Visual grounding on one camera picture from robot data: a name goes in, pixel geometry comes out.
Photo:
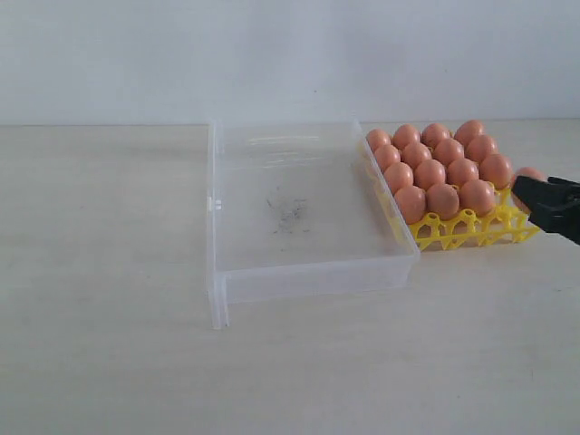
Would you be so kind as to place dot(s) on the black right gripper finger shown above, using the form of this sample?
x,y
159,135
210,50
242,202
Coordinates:
x,y
552,208

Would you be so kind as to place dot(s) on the brown egg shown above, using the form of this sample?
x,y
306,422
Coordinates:
x,y
377,138
461,171
527,172
397,176
443,200
386,155
411,201
415,153
497,169
447,151
480,147
404,135
468,131
434,133
428,173

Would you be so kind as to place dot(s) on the yellow plastic egg tray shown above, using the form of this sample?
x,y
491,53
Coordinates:
x,y
505,223

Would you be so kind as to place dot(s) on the brown egg frontmost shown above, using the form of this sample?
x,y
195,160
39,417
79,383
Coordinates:
x,y
477,195

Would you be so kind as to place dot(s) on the clear plastic bin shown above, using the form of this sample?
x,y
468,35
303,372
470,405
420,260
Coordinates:
x,y
299,209

